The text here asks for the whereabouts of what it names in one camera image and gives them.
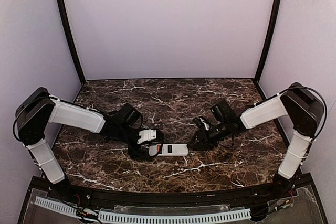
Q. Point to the black frame post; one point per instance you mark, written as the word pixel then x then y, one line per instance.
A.
pixel 268 38
pixel 70 40

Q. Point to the centre white cable duct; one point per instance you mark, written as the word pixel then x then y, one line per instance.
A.
pixel 220 217

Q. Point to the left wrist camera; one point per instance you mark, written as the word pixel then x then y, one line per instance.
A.
pixel 149 135

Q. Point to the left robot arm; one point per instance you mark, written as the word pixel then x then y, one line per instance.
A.
pixel 41 108

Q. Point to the right black frame post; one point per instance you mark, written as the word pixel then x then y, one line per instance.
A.
pixel 268 38

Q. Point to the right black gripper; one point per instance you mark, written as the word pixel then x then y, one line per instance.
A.
pixel 202 138

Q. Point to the left black frame post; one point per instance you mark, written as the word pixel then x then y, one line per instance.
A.
pixel 70 40

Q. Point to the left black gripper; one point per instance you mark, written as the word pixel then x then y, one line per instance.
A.
pixel 139 150

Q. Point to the black front rail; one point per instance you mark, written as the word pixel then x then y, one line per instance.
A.
pixel 248 196

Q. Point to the white cable duct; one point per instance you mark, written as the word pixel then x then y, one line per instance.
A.
pixel 220 217
pixel 56 206

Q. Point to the left white cable duct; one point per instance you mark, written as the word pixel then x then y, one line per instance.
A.
pixel 56 206

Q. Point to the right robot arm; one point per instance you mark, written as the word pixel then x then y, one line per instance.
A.
pixel 304 106

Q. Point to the white red remote control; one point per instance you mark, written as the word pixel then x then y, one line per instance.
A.
pixel 174 150

